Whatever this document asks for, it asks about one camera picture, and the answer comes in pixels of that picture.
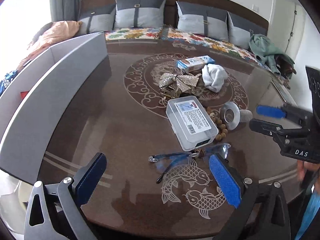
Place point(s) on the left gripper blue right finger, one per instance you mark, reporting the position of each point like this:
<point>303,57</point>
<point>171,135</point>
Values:
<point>227,178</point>

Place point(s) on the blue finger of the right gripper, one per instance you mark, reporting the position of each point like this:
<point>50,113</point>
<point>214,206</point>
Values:
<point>273,112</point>
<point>263,127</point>

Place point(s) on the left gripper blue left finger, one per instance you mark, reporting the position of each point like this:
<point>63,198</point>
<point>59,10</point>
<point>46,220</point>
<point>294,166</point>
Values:
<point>86,179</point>

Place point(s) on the metal mesh strainer cup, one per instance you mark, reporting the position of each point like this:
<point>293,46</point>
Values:
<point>231,115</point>

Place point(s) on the blue safety glasses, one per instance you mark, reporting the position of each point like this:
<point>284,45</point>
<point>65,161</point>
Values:
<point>177,157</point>

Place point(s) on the clear plastic case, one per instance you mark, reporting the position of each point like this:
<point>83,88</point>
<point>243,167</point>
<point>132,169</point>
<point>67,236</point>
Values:
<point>191,123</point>

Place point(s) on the white glove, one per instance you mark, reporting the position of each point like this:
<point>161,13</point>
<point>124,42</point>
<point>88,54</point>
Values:
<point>214,77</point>

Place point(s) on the rhinestone bow hair clip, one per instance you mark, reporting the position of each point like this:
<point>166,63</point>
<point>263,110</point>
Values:
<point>183,82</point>

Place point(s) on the blue toothpaste box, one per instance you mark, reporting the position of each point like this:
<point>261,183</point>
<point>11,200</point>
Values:
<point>194,63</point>

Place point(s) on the gold pearl hair claw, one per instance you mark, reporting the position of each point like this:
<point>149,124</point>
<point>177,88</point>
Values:
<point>170,92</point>

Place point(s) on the blue sleeve forearm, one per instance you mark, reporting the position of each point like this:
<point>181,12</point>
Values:
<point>311,211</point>

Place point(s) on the person's right hand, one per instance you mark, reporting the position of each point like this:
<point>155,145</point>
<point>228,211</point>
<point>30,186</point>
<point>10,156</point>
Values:
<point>306,172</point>

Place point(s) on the green cloth on sofa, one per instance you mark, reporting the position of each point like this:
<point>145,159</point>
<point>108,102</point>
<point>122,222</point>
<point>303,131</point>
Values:
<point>267,53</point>

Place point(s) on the white cardboard box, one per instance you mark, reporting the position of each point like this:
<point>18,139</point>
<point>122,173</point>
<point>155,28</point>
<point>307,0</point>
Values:
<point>34,102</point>

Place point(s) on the grey cushion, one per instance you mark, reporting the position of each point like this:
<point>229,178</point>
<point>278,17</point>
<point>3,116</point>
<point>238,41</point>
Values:
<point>97,19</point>
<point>139,14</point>
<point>240,30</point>
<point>202,20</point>

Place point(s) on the pink blanket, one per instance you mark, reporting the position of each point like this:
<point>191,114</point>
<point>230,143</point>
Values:
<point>58,32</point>

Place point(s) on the grey cushion far left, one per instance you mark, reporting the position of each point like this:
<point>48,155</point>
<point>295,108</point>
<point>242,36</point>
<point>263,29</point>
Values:
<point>97,19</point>

